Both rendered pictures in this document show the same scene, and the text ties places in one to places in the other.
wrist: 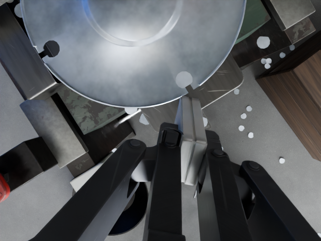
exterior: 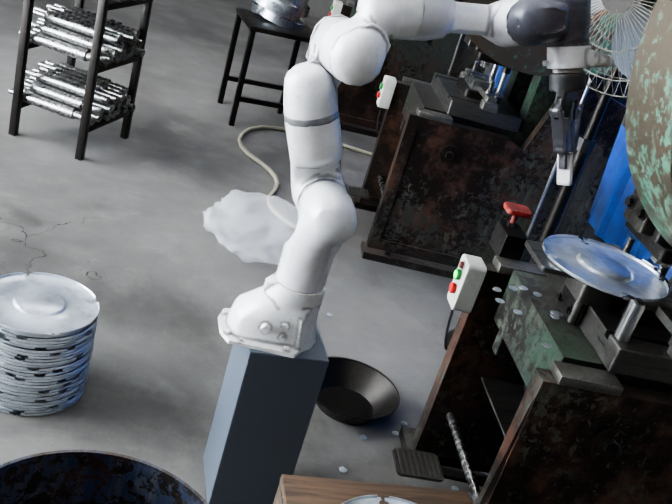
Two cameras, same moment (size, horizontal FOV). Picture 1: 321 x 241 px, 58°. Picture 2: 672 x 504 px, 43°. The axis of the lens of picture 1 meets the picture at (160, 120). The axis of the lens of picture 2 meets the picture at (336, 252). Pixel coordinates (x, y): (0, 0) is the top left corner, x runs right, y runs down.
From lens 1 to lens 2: 1.87 m
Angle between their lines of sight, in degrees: 63
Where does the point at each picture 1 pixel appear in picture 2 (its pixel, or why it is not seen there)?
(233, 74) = (549, 266)
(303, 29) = (546, 376)
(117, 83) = (559, 244)
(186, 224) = not seen: hidden behind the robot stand
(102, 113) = (525, 280)
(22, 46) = not seen: hidden behind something
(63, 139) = (513, 264)
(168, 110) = (537, 246)
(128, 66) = (567, 250)
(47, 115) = (532, 268)
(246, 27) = (560, 346)
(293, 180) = not seen: outside the picture
